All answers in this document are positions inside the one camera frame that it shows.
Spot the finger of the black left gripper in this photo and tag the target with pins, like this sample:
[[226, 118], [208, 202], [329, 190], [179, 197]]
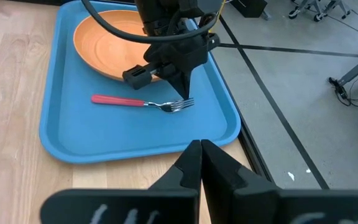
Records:
[[174, 81], [186, 84]]

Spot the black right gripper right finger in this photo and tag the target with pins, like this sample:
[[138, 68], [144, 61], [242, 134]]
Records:
[[259, 208]]

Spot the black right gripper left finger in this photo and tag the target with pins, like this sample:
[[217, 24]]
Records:
[[135, 208]]

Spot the orange plate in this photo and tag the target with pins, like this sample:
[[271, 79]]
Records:
[[104, 46]]

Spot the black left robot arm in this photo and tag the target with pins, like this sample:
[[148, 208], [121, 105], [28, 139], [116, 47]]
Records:
[[157, 15]]

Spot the blue plastic tray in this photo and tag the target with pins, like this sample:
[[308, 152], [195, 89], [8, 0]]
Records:
[[120, 133]]

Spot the large white floor scrap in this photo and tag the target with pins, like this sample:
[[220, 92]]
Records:
[[291, 176]]

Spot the black floor box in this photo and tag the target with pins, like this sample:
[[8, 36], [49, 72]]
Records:
[[249, 7]]

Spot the grey wheeled stand base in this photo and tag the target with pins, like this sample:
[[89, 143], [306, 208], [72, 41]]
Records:
[[318, 17]]

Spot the grey metal stand leg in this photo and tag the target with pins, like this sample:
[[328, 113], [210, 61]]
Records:
[[357, 70]]

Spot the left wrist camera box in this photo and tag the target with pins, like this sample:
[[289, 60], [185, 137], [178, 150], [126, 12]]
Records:
[[210, 5]]

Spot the black aluminium table frame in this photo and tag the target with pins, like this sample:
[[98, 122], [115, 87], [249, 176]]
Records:
[[250, 149]]

